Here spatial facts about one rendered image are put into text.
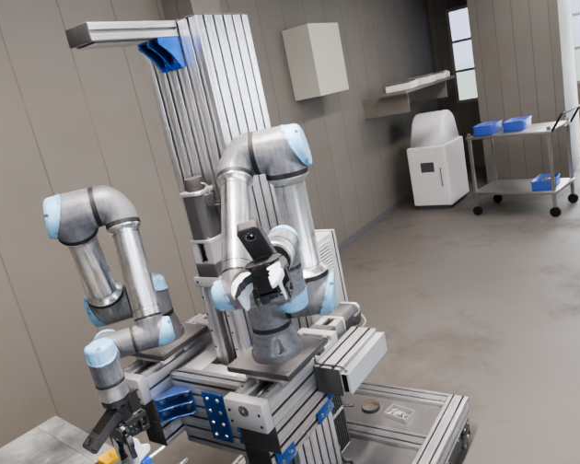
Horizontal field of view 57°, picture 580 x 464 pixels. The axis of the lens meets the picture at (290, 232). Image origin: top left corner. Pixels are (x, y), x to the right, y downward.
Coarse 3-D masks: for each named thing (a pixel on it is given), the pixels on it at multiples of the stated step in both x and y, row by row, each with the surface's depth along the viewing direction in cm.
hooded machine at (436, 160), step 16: (432, 112) 657; (448, 112) 651; (416, 128) 659; (432, 128) 646; (448, 128) 651; (416, 144) 659; (432, 144) 646; (448, 144) 642; (416, 160) 658; (432, 160) 646; (448, 160) 642; (464, 160) 682; (416, 176) 665; (432, 176) 653; (448, 176) 642; (464, 176) 681; (416, 192) 673; (432, 192) 660; (448, 192) 647; (464, 192) 681; (432, 208) 671; (448, 208) 658
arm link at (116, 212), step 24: (96, 192) 148; (120, 192) 153; (120, 216) 149; (120, 240) 149; (120, 264) 150; (144, 264) 150; (144, 288) 148; (144, 312) 146; (144, 336) 145; (168, 336) 147
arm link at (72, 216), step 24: (72, 192) 149; (48, 216) 145; (72, 216) 146; (96, 216) 148; (72, 240) 151; (96, 240) 159; (96, 264) 162; (96, 288) 168; (120, 288) 176; (96, 312) 175; (120, 312) 177
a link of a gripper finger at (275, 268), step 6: (276, 264) 99; (270, 270) 98; (276, 270) 96; (282, 270) 96; (270, 276) 94; (276, 276) 94; (282, 276) 95; (270, 282) 93; (276, 282) 93; (282, 288) 96
